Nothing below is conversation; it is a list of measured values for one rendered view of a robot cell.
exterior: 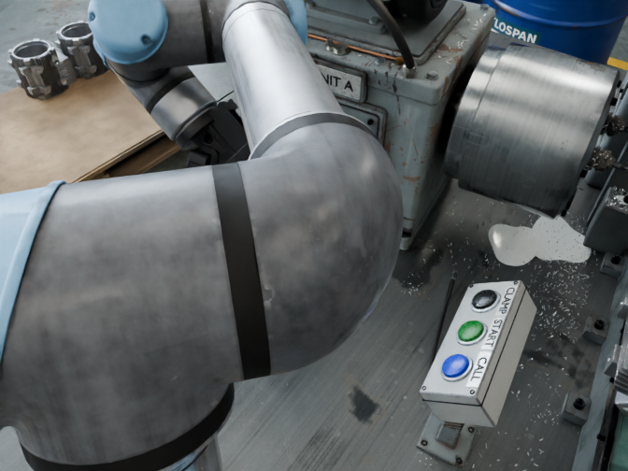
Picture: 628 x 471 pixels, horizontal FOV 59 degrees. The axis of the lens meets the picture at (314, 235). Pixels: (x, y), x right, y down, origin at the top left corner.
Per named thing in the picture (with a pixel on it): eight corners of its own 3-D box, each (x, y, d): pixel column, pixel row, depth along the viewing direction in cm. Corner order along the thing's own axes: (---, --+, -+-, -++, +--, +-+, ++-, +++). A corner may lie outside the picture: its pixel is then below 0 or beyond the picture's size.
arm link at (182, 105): (140, 121, 67) (172, 112, 74) (165, 150, 68) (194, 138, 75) (178, 79, 64) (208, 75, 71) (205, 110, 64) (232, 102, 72)
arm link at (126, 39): (194, -35, 54) (199, 11, 65) (75, -26, 52) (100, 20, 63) (206, 46, 54) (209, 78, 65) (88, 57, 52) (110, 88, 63)
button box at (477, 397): (485, 310, 72) (467, 280, 70) (538, 308, 67) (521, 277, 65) (437, 421, 62) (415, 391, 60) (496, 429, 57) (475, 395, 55)
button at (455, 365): (453, 363, 62) (446, 351, 61) (478, 363, 59) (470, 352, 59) (444, 384, 60) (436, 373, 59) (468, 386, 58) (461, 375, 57)
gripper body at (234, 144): (278, 181, 65) (210, 101, 64) (230, 223, 69) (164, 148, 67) (296, 167, 72) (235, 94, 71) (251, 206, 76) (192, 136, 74)
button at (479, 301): (481, 299, 67) (475, 289, 67) (504, 298, 65) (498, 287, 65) (473, 317, 66) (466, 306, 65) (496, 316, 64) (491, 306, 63)
